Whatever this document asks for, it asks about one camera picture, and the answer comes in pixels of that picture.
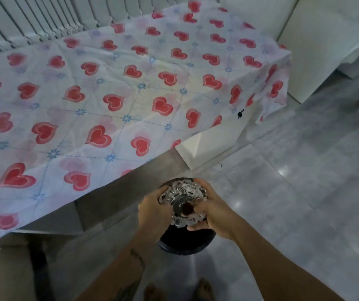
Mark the person's left hand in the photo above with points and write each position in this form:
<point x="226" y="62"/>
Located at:
<point x="151" y="216"/>

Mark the person's right hand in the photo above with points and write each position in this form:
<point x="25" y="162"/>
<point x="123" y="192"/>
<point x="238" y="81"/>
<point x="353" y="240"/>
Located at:
<point x="220" y="219"/>

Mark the person's right thumb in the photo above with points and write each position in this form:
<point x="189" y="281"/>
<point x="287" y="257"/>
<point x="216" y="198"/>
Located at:
<point x="197" y="225"/>

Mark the person's left thumb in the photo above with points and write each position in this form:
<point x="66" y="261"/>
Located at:
<point x="159" y="194"/>

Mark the clear glass ashtray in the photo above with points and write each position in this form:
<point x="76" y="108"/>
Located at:
<point x="179" y="191"/>

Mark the person's right forearm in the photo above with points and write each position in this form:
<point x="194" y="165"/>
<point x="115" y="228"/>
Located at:
<point x="279" y="269"/>

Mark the person's left forearm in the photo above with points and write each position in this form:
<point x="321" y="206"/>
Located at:
<point x="126" y="269"/>

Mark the black trash bin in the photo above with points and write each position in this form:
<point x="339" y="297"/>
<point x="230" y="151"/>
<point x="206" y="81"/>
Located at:
<point x="185" y="244"/>

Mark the person's right foot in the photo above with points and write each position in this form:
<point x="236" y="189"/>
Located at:
<point x="203" y="291"/>

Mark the white table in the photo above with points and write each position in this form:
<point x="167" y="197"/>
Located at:
<point x="210" y="144"/>

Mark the small black knob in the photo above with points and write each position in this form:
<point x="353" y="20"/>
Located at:
<point x="240" y="115"/>

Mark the white red heart tablecloth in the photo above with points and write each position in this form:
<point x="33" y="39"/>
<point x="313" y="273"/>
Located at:
<point x="104" y="90"/>

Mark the dark table leg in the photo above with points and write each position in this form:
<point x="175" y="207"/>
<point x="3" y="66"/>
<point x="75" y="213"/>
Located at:
<point x="43" y="272"/>

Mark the white cabinet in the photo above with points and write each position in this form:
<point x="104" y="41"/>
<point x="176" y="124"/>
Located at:
<point x="307" y="59"/>

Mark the white vertical blinds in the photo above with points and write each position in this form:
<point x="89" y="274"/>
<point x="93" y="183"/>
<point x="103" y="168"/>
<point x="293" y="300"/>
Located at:
<point x="26" y="15"/>

